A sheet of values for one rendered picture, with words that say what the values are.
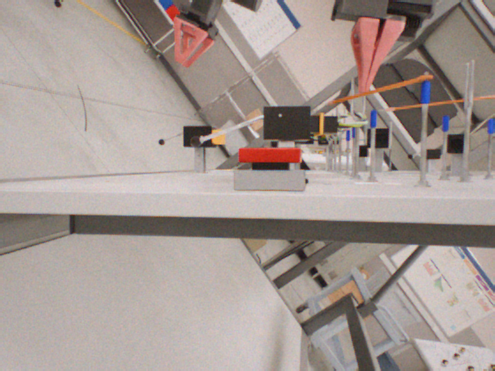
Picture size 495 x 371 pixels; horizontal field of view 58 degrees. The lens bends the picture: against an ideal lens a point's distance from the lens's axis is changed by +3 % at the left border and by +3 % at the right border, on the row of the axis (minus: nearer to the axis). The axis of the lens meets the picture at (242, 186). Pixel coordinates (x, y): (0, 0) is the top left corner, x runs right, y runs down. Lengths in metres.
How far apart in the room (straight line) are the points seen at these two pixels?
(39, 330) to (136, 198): 0.25
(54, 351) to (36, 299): 0.06
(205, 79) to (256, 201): 8.09
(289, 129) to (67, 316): 0.34
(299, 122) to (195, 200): 0.24
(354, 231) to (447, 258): 8.43
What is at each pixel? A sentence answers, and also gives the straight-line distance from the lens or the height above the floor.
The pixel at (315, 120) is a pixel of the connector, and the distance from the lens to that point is 0.54.
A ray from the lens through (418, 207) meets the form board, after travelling 0.32.
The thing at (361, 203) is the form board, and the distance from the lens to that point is 0.31.
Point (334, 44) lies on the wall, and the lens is 8.36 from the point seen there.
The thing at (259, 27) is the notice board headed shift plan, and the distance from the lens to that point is 8.39.
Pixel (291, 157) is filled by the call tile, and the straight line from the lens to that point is 0.34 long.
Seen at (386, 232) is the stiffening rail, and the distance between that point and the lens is 0.46.
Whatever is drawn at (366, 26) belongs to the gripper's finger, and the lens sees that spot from 0.52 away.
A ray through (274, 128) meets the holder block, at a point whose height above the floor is 1.13.
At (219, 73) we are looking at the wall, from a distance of 8.35.
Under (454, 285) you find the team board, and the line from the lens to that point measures 9.06.
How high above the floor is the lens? 1.14
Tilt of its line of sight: 9 degrees down
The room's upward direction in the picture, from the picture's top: 54 degrees clockwise
